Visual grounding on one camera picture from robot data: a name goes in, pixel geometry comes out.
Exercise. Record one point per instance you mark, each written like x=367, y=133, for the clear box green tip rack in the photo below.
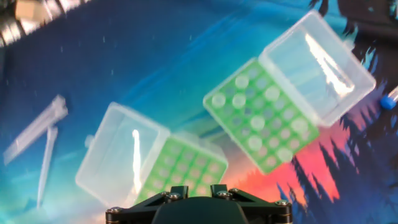
x=118, y=155
x=311, y=77

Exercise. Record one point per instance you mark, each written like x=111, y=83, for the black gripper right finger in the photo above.
x=264, y=211

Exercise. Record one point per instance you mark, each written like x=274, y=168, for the printed sunset landscape cloth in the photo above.
x=140, y=62

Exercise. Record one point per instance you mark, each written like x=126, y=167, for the slim blue-capped conical tube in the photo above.
x=388, y=101

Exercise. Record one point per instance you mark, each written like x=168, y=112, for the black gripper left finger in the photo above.
x=140, y=211

